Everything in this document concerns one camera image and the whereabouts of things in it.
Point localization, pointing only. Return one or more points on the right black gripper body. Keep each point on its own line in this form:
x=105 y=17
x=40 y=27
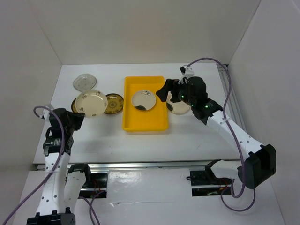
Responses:
x=183 y=90

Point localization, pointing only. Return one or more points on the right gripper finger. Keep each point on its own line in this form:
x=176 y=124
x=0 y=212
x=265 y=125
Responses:
x=167 y=87
x=175 y=96

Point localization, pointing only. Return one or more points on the cream plate black flower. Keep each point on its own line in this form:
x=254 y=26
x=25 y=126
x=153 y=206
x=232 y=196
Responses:
x=176 y=108
x=143 y=100

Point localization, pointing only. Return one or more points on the cream plate with calligraphy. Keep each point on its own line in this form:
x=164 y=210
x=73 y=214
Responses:
x=92 y=103

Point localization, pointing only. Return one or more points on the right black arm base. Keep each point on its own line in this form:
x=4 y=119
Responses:
x=201 y=185

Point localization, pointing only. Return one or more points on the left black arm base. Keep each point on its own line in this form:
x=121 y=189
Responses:
x=95 y=186

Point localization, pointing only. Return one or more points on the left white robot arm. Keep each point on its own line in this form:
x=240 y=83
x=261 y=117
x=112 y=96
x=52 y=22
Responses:
x=61 y=186

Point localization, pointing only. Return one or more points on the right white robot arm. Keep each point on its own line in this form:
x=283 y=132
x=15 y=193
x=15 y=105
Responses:
x=257 y=161

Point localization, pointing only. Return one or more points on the yellow plastic bin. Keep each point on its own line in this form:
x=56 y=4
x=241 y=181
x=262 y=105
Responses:
x=152 y=120

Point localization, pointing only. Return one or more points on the yellow brown patterned plate left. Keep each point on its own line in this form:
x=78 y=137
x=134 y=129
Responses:
x=73 y=107

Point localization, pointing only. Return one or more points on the yellow brown patterned plate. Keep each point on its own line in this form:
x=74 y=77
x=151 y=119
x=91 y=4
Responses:
x=115 y=103
x=73 y=107

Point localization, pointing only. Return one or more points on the clear glass plate left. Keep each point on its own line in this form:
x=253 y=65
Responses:
x=84 y=82

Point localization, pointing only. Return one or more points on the yellow brown patterned plate right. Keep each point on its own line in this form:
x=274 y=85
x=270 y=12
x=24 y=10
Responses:
x=115 y=103

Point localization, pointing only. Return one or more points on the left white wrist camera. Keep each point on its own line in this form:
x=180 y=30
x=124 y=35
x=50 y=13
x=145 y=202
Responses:
x=46 y=114

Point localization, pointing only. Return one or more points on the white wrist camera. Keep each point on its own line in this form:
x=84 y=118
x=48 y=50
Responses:
x=187 y=72
x=46 y=114

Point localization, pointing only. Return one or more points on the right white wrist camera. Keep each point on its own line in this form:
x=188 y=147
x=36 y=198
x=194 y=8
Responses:
x=187 y=72

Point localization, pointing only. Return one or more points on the right side aluminium rail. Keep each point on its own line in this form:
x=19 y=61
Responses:
x=232 y=108

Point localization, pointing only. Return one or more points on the aluminium rail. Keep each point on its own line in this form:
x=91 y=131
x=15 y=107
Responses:
x=232 y=108
x=96 y=167

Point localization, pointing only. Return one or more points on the front aluminium rail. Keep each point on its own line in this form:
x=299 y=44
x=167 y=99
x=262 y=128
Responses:
x=96 y=167

